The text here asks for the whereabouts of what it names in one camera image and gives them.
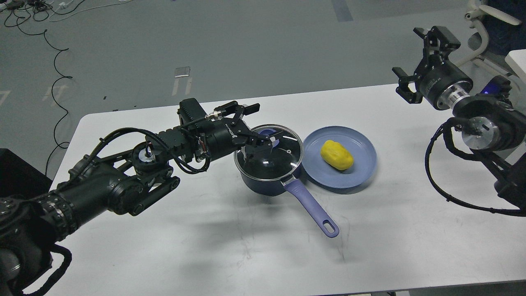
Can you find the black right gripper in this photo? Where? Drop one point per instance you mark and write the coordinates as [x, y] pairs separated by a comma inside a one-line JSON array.
[[441, 77]]

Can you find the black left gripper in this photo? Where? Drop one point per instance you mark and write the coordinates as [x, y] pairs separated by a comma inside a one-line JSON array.
[[224, 136]]

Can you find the glass lid with purple knob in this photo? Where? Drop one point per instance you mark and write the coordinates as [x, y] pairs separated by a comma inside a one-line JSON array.
[[271, 161]]

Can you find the yellow potato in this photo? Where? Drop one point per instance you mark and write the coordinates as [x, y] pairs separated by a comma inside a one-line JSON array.
[[336, 155]]

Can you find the dark pot with purple handle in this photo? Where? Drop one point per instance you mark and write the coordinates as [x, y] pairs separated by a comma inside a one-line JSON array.
[[292, 184]]

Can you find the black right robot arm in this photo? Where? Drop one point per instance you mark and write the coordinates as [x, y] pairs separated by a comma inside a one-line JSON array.
[[481, 125]]

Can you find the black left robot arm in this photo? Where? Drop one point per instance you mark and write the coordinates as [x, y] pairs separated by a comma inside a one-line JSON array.
[[126, 173]]

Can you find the blue plate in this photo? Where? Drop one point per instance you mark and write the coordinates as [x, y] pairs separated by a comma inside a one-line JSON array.
[[356, 143]]

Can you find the small clear floor plate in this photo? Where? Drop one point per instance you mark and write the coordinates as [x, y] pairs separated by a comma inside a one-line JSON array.
[[181, 72]]

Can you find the white office chair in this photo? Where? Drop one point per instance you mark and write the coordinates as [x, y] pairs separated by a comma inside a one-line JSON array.
[[499, 28]]

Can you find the white table edge at right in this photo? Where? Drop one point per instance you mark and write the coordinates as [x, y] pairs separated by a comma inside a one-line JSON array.
[[516, 60]]

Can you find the black box at left edge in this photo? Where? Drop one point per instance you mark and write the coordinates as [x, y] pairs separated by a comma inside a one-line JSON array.
[[17, 177]]

